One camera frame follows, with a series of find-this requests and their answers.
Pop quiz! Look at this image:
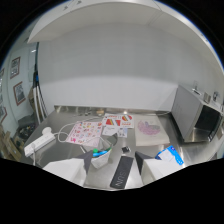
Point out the blue marker pen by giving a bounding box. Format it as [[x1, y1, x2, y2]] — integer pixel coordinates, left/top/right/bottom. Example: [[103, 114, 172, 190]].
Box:
[[92, 147, 112, 155]]

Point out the stainless steel microwave oven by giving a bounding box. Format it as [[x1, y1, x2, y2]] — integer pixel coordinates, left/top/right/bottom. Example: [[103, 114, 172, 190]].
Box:
[[170, 84, 224, 144]]

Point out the small white card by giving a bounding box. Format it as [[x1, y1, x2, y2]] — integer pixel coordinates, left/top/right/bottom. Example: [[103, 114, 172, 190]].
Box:
[[101, 125, 120, 137]]

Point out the white power strip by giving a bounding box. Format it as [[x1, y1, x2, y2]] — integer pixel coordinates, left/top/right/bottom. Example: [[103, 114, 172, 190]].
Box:
[[23, 132, 56, 158]]

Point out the white sheet with purple drawing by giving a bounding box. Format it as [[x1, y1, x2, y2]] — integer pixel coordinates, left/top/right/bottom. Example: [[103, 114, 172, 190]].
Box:
[[133, 115, 171, 147]]

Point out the framed wall picture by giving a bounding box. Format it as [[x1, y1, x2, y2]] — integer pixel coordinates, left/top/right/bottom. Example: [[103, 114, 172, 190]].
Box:
[[9, 56, 22, 80], [12, 80, 27, 107]]

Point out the red and white leaflet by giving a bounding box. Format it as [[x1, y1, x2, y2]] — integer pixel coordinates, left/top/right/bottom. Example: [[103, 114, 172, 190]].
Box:
[[101, 112, 135, 130]]

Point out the blue tissue pack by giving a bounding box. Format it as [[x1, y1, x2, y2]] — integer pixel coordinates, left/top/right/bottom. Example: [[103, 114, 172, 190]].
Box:
[[154, 145, 185, 166]]

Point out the white plug adapter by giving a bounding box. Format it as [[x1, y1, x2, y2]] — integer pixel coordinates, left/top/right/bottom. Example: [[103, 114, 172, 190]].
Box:
[[41, 126, 53, 136]]

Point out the white pen holder cup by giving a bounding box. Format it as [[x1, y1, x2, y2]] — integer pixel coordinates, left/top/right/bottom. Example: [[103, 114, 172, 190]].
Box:
[[89, 136, 113, 169]]

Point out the white power cable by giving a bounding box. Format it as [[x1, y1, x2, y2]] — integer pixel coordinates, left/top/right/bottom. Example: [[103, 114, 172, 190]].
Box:
[[31, 116, 105, 166]]

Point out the pink sticker sheet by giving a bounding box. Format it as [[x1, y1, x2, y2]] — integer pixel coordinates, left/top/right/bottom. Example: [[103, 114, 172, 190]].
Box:
[[65, 120, 104, 148]]

